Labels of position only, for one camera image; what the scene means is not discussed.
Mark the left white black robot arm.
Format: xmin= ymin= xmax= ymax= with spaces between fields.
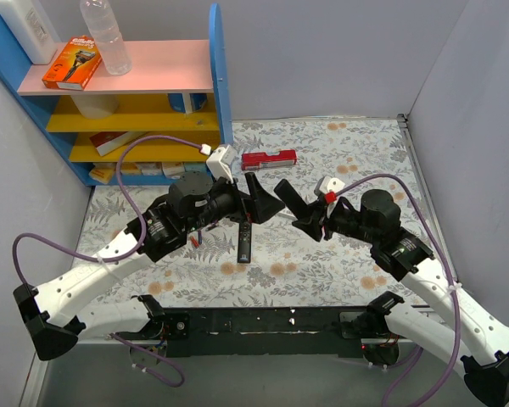
xmin=13 ymin=172 xmax=284 ymax=361

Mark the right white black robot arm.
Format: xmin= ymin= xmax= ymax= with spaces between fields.
xmin=274 ymin=176 xmax=509 ymax=406

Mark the white air conditioner remote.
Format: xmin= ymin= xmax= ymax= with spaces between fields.
xmin=277 ymin=212 xmax=296 ymax=220

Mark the black slim remote control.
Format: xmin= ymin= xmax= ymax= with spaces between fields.
xmin=237 ymin=221 xmax=252 ymax=264

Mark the blue white small box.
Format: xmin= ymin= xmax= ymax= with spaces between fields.
xmin=183 ymin=162 xmax=207 ymax=173

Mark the red rectangular box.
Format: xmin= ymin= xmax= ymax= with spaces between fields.
xmin=241 ymin=149 xmax=298 ymax=171

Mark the red blue battery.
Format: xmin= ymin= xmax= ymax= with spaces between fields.
xmin=190 ymin=236 xmax=200 ymax=248

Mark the white red small box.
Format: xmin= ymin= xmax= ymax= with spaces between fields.
xmin=160 ymin=162 xmax=185 ymax=179

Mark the yellow white small box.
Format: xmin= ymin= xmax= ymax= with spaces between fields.
xmin=120 ymin=163 xmax=142 ymax=176

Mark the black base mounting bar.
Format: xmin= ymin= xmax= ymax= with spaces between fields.
xmin=118 ymin=307 xmax=401 ymax=366

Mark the orange yellow small box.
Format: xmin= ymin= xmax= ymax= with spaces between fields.
xmin=88 ymin=163 xmax=118 ymax=185

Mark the red white flat box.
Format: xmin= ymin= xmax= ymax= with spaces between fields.
xmin=89 ymin=131 xmax=145 ymax=156

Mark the white cylinder container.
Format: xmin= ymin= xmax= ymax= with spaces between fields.
xmin=70 ymin=95 xmax=120 ymax=120

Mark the blue multicolour shelf unit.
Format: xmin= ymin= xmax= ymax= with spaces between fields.
xmin=0 ymin=3 xmax=233 ymax=187

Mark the orange razor box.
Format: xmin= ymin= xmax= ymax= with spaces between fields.
xmin=42 ymin=36 xmax=102 ymax=91

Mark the clear plastic water bottle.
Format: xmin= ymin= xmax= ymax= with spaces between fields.
xmin=80 ymin=0 xmax=132 ymax=75

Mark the white plastic bottle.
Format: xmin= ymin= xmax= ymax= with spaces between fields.
xmin=0 ymin=0 xmax=57 ymax=65

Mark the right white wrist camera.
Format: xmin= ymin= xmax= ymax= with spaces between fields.
xmin=315 ymin=176 xmax=344 ymax=204

